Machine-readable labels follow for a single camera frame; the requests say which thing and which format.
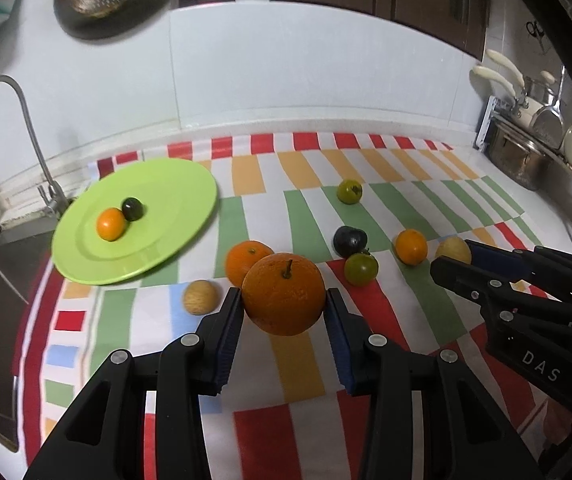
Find green plate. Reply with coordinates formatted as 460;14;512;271
51;158;218;286

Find small orange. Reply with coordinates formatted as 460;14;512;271
97;208;127;241
394;229;428;265

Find medium orange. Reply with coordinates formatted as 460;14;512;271
225;241;275;288

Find black pan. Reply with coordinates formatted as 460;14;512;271
53;0;179;41

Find cream knife handle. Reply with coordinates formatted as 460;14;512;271
471;65;517;98
486;50;524;86

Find metal dish rack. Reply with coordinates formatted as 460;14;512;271
473;95;572;241

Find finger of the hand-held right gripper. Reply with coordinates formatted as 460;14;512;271
430;256;572;322
465;239;572;308

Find person's right hand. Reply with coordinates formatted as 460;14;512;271
543;400;572;448

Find metal spatula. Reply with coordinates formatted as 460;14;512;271
531;65;567;148

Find large orange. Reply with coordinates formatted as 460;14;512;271
241;253;327;336

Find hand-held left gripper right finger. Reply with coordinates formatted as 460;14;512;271
325;287;549;480

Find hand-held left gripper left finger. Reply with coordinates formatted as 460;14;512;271
23;287;244;480

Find thin gooseneck faucet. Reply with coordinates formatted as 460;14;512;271
0;75;74;218

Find striped colourful cloth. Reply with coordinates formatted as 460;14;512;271
13;131;567;480

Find green tomato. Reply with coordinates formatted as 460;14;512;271
344;253;379;287
337;179;364;205

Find black scissors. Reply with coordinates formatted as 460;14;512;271
526;20;549;53

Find beige round fruit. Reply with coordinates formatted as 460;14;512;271
435;236;473;266
182;280;218;316

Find dark purple plum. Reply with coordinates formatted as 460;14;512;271
333;226;369;257

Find steel pot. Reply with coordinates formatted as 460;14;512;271
486;120;554;191

